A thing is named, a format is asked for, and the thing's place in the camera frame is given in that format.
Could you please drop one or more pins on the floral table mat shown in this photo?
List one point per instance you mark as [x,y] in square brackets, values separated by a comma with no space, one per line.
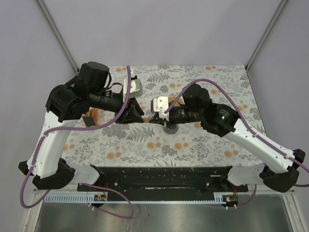
[148,145]

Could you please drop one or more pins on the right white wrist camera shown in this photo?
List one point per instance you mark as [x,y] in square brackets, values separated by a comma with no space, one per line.
[159,107]

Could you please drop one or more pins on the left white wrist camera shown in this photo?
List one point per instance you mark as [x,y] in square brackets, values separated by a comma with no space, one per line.
[135,87]

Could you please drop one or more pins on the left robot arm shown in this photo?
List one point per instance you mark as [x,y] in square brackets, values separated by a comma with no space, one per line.
[90,88]

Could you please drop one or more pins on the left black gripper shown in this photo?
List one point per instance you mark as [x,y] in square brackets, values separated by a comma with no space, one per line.
[132,112]

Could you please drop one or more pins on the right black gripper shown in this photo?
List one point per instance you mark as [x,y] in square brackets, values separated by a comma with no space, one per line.
[161,121]

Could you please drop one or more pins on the brown paper coffee filter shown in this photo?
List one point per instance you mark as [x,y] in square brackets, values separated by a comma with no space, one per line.
[178,103]

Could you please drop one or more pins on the white slotted cable duct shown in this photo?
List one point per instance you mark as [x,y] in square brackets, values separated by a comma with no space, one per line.
[136,198]

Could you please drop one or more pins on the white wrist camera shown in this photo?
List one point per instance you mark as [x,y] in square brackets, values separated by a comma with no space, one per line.
[159,107]
[135,87]

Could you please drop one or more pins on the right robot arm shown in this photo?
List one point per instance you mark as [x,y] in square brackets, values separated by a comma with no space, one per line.
[279,168]

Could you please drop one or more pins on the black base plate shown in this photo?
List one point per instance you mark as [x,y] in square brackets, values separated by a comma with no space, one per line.
[209,179]

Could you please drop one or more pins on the coffee filter pack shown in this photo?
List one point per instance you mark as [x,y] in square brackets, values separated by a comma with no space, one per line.
[91,117]

